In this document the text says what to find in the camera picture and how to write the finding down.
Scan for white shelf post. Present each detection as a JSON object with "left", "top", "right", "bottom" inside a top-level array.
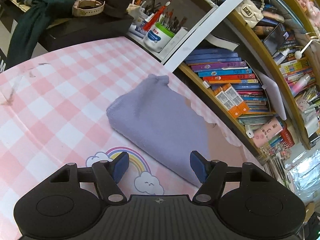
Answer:
[{"left": 162, "top": 0, "right": 243, "bottom": 73}]

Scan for wooden bookshelf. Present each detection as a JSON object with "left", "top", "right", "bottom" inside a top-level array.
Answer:
[{"left": 174, "top": 0, "right": 316, "bottom": 161}]

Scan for pink checkered tablecloth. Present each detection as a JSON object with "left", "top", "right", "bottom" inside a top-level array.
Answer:
[{"left": 0, "top": 36, "right": 261, "bottom": 240}]

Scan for white tablet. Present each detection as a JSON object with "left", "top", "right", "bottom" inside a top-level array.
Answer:
[{"left": 255, "top": 70, "right": 287, "bottom": 121}]

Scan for dark green cloth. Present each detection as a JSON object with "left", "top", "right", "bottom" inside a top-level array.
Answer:
[{"left": 7, "top": 0, "right": 75, "bottom": 68}]

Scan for white tub green lid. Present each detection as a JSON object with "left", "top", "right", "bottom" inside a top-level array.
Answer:
[{"left": 143, "top": 22, "right": 175, "bottom": 53}]

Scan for lavender knit sweater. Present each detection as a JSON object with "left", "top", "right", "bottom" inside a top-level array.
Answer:
[{"left": 106, "top": 74, "right": 216, "bottom": 186}]

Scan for red tassel pen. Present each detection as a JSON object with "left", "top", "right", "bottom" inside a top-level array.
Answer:
[{"left": 143, "top": 1, "right": 171, "bottom": 31}]

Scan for beige wrist watch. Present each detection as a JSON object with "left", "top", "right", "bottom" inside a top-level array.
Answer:
[{"left": 72, "top": 0, "right": 105, "bottom": 17}]

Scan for row of colourful books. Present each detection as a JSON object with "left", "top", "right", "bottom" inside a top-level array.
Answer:
[{"left": 184, "top": 48, "right": 271, "bottom": 126}]

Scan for orange white boxes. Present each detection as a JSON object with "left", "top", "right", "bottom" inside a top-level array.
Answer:
[{"left": 213, "top": 83, "right": 249, "bottom": 119}]

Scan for white quilted handbag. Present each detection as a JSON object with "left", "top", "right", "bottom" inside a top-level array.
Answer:
[{"left": 235, "top": 0, "right": 265, "bottom": 29}]

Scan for pink cylindrical cup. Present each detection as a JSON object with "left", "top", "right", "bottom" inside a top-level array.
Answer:
[{"left": 252, "top": 116, "right": 284, "bottom": 148}]

